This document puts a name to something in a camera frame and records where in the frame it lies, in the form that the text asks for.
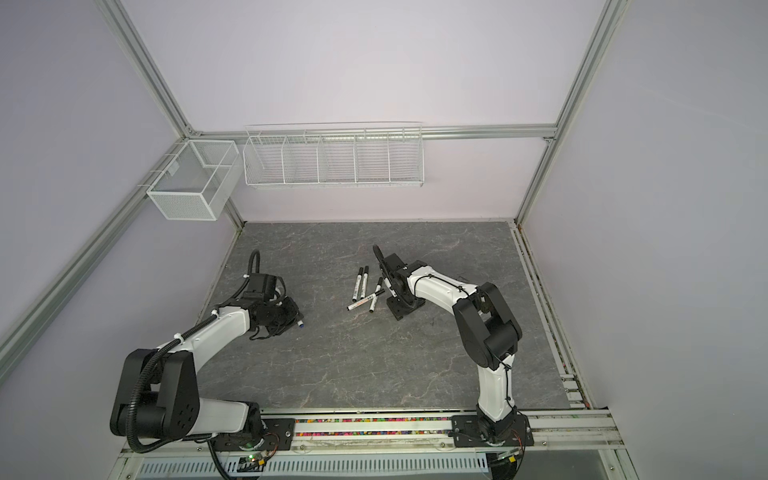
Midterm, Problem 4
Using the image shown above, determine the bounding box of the white vented cable duct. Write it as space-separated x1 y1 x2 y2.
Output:
134 453 490 479

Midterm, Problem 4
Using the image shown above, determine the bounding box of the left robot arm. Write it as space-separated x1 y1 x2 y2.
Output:
109 250 303 454

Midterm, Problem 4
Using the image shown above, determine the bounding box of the white mesh box basket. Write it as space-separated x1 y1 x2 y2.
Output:
148 140 244 221

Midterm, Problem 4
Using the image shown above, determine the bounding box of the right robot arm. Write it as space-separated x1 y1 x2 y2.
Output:
372 245 528 446

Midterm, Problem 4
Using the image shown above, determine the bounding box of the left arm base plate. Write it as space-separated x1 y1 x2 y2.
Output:
212 417 296 453

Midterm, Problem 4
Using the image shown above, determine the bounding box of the white wire wall basket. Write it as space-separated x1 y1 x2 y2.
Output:
243 122 425 188

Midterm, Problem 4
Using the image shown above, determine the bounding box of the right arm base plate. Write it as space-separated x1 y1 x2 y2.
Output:
448 410 534 448

